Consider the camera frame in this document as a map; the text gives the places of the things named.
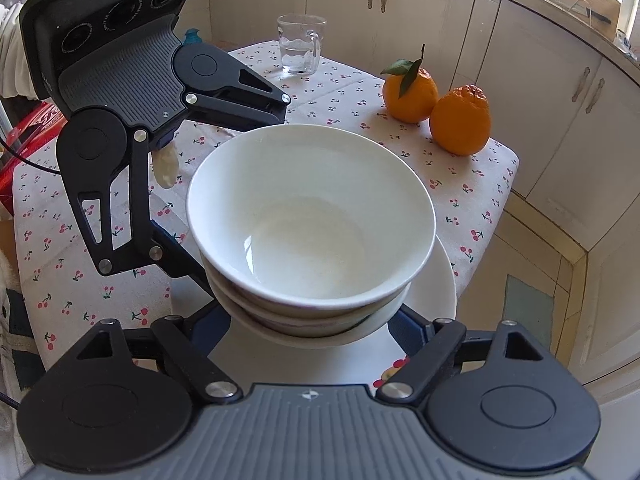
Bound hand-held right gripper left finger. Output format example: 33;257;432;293
75;304;241;403

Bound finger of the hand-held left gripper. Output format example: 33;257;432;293
65;131;222;306
181;57;292;129

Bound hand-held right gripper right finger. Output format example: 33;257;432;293
376;304;546;403

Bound white bowl pink flowers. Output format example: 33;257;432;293
204;255;413;323
186;125;437;307
220;300;408;339

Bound white plate with brown stain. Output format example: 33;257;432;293
207;232;457;388

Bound cherry print tablecloth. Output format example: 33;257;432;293
12;40;521;376

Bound glass mug with water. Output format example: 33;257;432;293
276;14;328;77

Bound white cloth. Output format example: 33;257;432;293
0;5;36;98

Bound green floor mat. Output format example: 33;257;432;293
502;274;557;363

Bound orange with green leaf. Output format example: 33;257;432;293
381;44;440;124

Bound knobbly orange without leaf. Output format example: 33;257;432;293
429;84;492;157

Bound kitchen knife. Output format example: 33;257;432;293
569;2;614;26

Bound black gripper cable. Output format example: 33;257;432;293
0;142;63;176

